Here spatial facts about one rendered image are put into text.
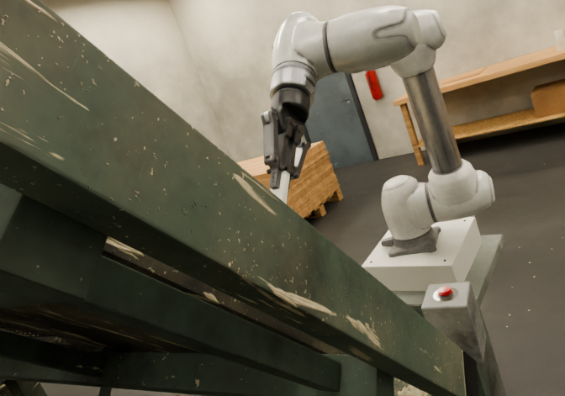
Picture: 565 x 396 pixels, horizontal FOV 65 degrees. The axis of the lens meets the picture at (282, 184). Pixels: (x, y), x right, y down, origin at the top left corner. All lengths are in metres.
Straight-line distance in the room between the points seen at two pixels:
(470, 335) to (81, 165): 1.14
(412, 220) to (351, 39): 0.96
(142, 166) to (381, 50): 0.60
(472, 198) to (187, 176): 1.35
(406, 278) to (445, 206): 0.30
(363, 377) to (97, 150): 0.65
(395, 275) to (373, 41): 1.06
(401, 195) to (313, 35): 0.90
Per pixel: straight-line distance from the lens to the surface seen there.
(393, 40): 0.87
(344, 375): 0.88
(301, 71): 0.87
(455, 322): 1.31
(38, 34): 0.36
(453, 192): 1.63
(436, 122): 1.53
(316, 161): 5.28
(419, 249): 1.74
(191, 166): 0.41
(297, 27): 0.94
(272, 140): 0.78
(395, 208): 1.68
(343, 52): 0.88
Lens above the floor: 1.62
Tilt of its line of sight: 12 degrees down
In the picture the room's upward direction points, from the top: 21 degrees counter-clockwise
